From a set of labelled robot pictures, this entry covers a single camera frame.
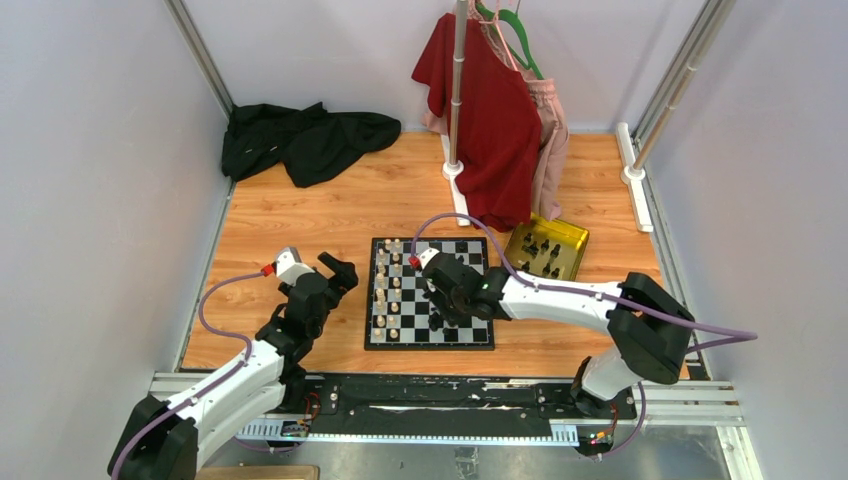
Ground pink garment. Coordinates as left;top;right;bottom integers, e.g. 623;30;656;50
421;0;571;223

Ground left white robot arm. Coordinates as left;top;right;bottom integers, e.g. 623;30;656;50
107;247;359;479

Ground black cloth pile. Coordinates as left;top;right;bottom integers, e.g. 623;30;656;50
221;102;402;188

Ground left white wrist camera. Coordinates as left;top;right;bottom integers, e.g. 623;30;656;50
273;247;315;286

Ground white clothes rack stand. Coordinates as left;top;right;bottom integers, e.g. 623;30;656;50
441;0;471;227

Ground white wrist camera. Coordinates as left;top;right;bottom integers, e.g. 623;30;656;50
273;247;315;286
416;248;441;270

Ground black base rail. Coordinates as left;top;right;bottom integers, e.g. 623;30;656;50
263;373;638;445

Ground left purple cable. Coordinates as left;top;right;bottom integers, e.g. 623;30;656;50
109;263;276;480

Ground black chess pieces cluster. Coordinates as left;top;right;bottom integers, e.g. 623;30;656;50
428;311;457;332

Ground green clothes hanger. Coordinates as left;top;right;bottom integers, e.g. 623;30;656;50
474;1;544;80

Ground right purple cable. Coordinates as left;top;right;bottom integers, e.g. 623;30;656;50
407;212;759;352

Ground yellow metal tin box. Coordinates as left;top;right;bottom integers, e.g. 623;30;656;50
504;214;590;281

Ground white chess pieces rows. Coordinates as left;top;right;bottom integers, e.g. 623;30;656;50
371;238;403;342

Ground black white chess board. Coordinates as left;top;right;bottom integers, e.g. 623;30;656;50
364;237;495;351

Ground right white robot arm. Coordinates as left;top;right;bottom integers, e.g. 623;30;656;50
410;248;694;418

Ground purple cable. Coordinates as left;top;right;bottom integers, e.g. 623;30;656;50
109;263;276;480
407;212;759;352

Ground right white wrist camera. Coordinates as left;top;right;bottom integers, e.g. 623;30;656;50
416;248;441;270

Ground right white rack foot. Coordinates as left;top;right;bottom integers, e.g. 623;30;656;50
615;0;736;233

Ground red shirt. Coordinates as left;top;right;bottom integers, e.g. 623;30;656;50
411;13;545;233

